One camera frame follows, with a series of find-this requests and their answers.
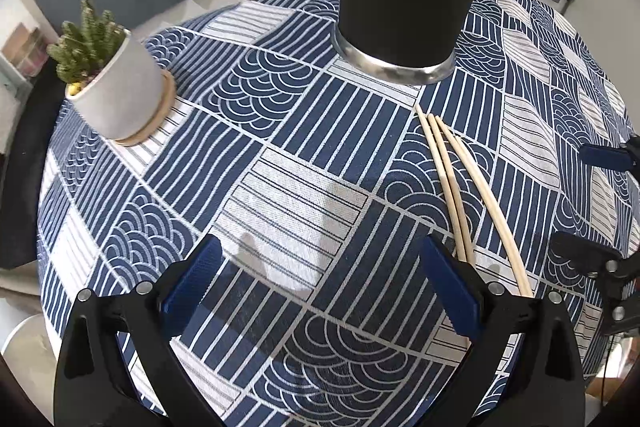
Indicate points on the white chair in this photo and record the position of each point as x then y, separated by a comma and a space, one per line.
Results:
25, 342

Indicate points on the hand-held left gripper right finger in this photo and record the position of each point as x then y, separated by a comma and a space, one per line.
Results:
450, 287

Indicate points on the cactus in white pot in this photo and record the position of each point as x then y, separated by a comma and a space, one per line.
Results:
120, 92

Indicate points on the wooden coaster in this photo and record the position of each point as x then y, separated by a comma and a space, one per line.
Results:
167, 99

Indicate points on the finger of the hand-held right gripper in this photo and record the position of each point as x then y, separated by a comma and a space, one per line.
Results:
580, 249
600, 155

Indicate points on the blue white patterned tablecloth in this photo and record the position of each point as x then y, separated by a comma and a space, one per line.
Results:
300, 157

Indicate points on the pink jar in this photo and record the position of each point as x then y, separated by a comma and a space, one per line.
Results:
25, 49

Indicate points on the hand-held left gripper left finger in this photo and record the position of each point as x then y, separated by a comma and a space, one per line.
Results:
192, 282

